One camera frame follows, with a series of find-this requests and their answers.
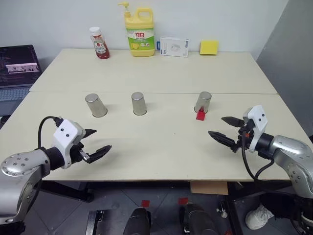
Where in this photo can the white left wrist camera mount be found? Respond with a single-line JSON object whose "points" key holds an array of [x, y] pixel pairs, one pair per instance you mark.
{"points": [[64, 133]]}

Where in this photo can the yellow sponge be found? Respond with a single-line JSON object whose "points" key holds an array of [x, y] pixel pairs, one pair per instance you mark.
{"points": [[209, 48]]}

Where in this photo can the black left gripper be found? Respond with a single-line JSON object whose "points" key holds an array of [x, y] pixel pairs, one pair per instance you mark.
{"points": [[76, 153]]}

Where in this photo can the brown cardboard piece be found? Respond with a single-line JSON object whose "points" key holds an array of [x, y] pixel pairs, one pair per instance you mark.
{"points": [[209, 188]]}

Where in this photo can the white product box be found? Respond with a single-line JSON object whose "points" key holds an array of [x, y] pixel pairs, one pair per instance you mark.
{"points": [[174, 47]]}

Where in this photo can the grey open laptop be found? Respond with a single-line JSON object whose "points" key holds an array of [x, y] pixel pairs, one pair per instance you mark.
{"points": [[17, 63]]}

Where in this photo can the white caster wheel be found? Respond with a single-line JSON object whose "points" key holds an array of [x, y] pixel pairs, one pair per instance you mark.
{"points": [[223, 210]]}

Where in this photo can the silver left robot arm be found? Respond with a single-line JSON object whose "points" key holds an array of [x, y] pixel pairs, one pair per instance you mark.
{"points": [[22, 166]]}

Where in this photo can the yellow dish soap pump bottle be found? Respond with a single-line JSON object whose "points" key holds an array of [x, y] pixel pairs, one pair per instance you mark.
{"points": [[140, 36]]}

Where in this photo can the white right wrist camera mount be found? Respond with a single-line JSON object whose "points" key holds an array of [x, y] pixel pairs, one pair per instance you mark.
{"points": [[258, 120]]}

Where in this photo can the red block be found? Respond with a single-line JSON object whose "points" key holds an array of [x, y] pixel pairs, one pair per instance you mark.
{"points": [[201, 115]]}

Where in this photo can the dark rounded shape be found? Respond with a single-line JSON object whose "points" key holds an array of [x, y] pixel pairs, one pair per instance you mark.
{"points": [[198, 220], [137, 222]]}

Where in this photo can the inverted steel cup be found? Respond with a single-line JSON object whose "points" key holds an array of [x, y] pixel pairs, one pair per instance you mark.
{"points": [[204, 100], [96, 106], [139, 104]]}

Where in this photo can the red ketchup squeeze bottle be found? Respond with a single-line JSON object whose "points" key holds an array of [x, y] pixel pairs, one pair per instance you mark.
{"points": [[100, 46]]}

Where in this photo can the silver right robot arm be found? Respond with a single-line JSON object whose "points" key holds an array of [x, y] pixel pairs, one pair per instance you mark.
{"points": [[291, 151]]}

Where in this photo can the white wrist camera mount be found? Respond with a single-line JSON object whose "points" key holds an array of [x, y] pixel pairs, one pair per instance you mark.
{"points": [[64, 133], [258, 120]]}

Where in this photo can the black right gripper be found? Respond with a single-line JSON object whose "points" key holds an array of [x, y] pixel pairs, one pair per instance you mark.
{"points": [[246, 137]]}

